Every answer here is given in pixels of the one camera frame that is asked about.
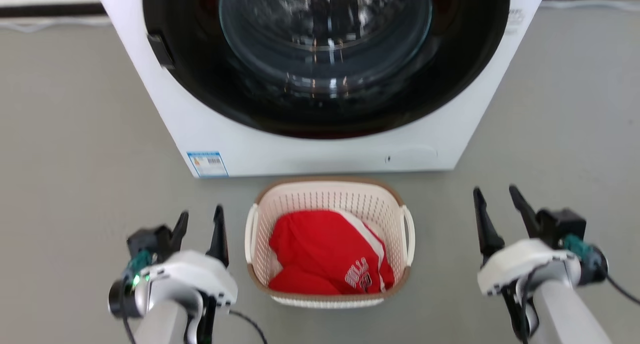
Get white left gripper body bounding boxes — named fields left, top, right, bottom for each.
left=134, top=250, right=239, bottom=310

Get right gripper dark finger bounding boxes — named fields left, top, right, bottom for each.
left=472, top=186, right=506, bottom=267
left=508, top=184, right=544, bottom=241

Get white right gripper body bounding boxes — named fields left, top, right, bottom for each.
left=477, top=238, right=582, bottom=297

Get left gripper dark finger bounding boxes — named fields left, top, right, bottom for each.
left=169, top=210, right=190, bottom=255
left=206, top=204, right=230, bottom=268

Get white perforated laundry basket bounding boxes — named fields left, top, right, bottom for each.
left=244, top=176, right=416, bottom=310

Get blue energy label sticker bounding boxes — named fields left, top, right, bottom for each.
left=186, top=151, right=229, bottom=179

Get red Bulls jersey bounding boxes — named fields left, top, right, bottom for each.
left=268, top=209, right=396, bottom=296

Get round white filter cover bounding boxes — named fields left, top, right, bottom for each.
left=385, top=146, right=440, bottom=166

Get white front-load washing machine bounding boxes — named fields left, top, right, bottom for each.
left=95, top=0, right=549, bottom=179

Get black round washer door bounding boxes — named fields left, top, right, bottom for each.
left=142, top=0, right=511, bottom=140

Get small text sticker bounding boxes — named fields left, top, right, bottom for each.
left=505, top=8, right=526, bottom=35

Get steel washer drum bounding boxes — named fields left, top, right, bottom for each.
left=219, top=0, right=433, bottom=100

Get dark baseboard strip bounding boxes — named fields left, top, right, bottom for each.
left=0, top=3, right=107, bottom=19

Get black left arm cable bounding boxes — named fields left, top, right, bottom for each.
left=229, top=310, right=268, bottom=344

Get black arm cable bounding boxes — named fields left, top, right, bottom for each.
left=229, top=310, right=268, bottom=344
left=602, top=271, right=640, bottom=306

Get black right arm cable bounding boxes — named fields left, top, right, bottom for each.
left=602, top=271, right=640, bottom=306

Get black door handle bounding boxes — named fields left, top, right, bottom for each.
left=146, top=32, right=176, bottom=70

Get white floor cable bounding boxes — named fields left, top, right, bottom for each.
left=540, top=0, right=640, bottom=11
left=0, top=18, right=112, bottom=33

